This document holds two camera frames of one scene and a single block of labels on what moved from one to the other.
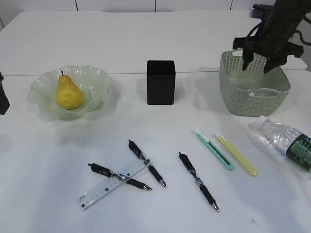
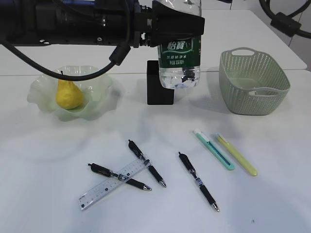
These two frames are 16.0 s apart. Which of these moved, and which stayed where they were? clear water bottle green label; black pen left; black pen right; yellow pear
Moved: clear water bottle green label
Stayed: black pen right; yellow pear; black pen left
